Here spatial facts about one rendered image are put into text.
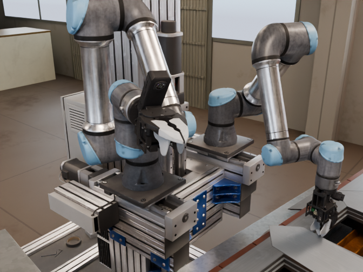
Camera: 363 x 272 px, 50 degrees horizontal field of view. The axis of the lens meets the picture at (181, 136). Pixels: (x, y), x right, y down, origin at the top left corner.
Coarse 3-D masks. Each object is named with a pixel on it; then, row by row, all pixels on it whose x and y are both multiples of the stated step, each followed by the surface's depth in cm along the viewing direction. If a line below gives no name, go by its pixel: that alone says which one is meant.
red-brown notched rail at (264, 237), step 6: (354, 174) 193; (360, 174) 193; (348, 180) 187; (342, 186) 181; (300, 210) 162; (294, 216) 158; (282, 222) 154; (288, 222) 154; (264, 234) 147; (258, 240) 144; (246, 246) 141; (252, 246) 141; (240, 252) 138; (228, 258) 135; (234, 258) 135; (222, 264) 132; (210, 270) 129; (216, 270) 129
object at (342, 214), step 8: (344, 208) 159; (344, 216) 158; (352, 216) 158; (360, 216) 156; (336, 224) 153; (344, 248) 135; (280, 256) 131; (288, 256) 131; (360, 256) 131; (272, 264) 129; (280, 264) 131; (288, 264) 131; (296, 264) 129
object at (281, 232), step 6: (276, 228) 146; (282, 228) 146; (288, 228) 146; (294, 228) 146; (300, 228) 146; (270, 234) 142; (276, 234) 142; (282, 234) 142; (288, 234) 142; (276, 240) 139
